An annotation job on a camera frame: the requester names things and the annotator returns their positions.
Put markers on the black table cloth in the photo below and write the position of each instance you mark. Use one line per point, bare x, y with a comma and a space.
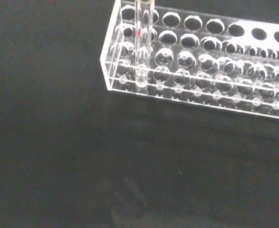
82, 154

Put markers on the clear acrylic test tube rack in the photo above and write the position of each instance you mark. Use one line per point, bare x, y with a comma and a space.
215, 69

